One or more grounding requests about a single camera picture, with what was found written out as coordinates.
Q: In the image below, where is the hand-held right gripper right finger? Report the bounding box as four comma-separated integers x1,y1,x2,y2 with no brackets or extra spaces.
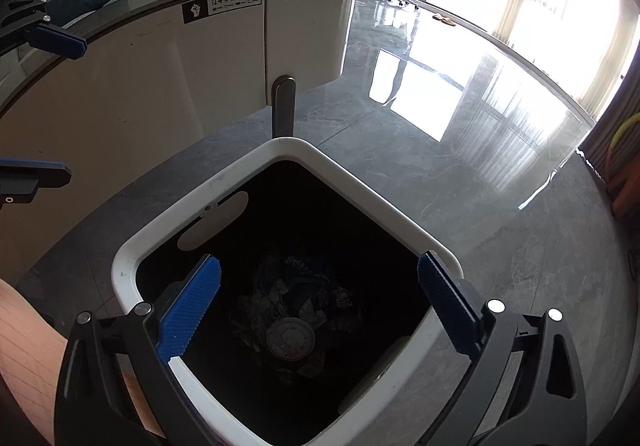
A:
417,250,588,446

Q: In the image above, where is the colourful printed plastic bag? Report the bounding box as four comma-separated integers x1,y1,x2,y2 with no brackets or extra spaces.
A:
250,251,366,327

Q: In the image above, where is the white round lid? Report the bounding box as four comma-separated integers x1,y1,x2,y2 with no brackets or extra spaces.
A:
265,317,317,361

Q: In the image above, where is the black white sticker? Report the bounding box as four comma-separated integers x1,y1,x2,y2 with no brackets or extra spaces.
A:
182,0,263,24

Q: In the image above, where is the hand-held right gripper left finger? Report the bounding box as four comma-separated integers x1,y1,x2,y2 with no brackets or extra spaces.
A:
54,253,223,446

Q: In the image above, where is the grey-brown curtain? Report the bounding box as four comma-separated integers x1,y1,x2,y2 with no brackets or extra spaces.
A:
582,70,640,187

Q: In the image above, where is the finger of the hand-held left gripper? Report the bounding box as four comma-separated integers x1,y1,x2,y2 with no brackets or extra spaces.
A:
0,158,72,209
0,0,87,60

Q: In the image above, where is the orange yellow object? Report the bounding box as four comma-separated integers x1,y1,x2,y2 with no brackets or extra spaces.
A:
605,113,640,217

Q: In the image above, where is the coffee table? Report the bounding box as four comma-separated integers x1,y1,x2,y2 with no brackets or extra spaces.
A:
0,0,361,287

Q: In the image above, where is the white trash bin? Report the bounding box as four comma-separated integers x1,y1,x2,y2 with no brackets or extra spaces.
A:
111,137,463,446

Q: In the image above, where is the metal table leg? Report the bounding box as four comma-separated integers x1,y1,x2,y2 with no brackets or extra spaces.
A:
270,74,297,139

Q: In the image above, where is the person's right leg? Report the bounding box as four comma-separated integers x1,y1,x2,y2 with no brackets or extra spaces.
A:
0,278,168,446

